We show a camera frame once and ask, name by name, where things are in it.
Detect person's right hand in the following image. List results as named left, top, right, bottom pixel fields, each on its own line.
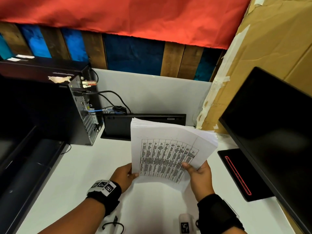
left=181, top=160, right=215, bottom=202

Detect person's left hand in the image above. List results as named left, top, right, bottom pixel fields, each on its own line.
left=110, top=163, right=139, bottom=194

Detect pile of printed papers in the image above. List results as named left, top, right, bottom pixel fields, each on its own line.
left=130, top=117, right=219, bottom=193

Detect person's left forearm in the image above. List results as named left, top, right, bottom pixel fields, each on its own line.
left=36, top=198, right=107, bottom=234

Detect black monitor base red line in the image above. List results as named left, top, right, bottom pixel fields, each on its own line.
left=217, top=148, right=275, bottom=202

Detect white table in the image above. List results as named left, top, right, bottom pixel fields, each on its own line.
left=16, top=129, right=297, bottom=234

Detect black keyboard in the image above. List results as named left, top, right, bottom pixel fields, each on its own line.
left=100, top=113, right=187, bottom=142

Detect black monitor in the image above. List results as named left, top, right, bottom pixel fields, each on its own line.
left=218, top=67, right=312, bottom=234
left=0, top=75, right=66, bottom=234

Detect grey divider panel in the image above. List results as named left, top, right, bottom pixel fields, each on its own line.
left=94, top=68, right=213, bottom=127

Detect black computer tower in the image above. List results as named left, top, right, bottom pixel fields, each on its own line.
left=0, top=56, right=104, bottom=146

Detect crumpled beige tape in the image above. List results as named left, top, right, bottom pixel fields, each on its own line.
left=48, top=75, right=72, bottom=84

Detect brown cardboard panel white tape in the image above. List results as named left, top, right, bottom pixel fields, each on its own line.
left=196, top=0, right=312, bottom=234

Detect red-orange cloth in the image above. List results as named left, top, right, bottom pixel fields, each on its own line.
left=0, top=0, right=252, bottom=50

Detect black wrist strap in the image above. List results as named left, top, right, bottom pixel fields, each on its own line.
left=196, top=193, right=245, bottom=234
left=85, top=179, right=122, bottom=217

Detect black camera cable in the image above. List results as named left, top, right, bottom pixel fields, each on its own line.
left=102, top=221, right=125, bottom=234

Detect thick black cable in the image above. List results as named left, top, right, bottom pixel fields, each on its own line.
left=84, top=90, right=132, bottom=114

